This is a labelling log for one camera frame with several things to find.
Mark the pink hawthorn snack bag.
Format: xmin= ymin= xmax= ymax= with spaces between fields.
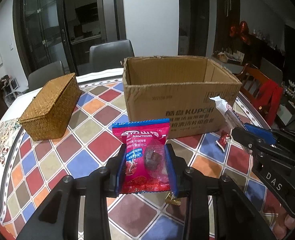
xmin=112 ymin=119 xmax=170 ymax=194

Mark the long black snack stick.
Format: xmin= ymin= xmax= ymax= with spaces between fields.
xmin=209 ymin=96 xmax=246 ymax=139

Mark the small red snack packet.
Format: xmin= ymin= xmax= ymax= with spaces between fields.
xmin=215 ymin=131 xmax=231 ymax=152

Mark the gold wrapped candy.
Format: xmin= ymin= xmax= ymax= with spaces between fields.
xmin=165 ymin=192 xmax=181 ymax=206

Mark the red cloth on chair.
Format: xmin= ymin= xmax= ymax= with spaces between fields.
xmin=253 ymin=79 xmax=283 ymax=126

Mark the colourful checkered table mat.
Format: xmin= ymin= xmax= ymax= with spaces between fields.
xmin=0 ymin=74 xmax=295 ymax=239

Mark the red wooden chair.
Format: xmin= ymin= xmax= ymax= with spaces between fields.
xmin=236 ymin=63 xmax=269 ymax=113

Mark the white low cabinet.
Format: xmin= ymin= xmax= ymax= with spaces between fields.
xmin=211 ymin=56 xmax=244 ymax=75

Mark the brown cardboard box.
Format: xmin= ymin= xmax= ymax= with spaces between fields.
xmin=122 ymin=56 xmax=241 ymax=139

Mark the woven wicker basket box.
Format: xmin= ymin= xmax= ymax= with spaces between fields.
xmin=19 ymin=73 xmax=81 ymax=141

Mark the red foil balloon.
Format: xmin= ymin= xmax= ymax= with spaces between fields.
xmin=230 ymin=21 xmax=251 ymax=45

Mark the grey dining chair back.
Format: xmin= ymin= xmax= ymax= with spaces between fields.
xmin=89 ymin=40 xmax=134 ymax=72

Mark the grey dining chair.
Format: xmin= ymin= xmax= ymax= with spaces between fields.
xmin=28 ymin=61 xmax=65 ymax=91
xmin=89 ymin=40 xmax=134 ymax=72

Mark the grey dining chair left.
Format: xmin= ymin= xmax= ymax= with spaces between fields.
xmin=28 ymin=61 xmax=65 ymax=91

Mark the white shoe rack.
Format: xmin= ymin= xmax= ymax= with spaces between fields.
xmin=0 ymin=75 xmax=19 ymax=107

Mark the black glass sliding door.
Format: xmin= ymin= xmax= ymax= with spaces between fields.
xmin=13 ymin=0 xmax=79 ymax=75

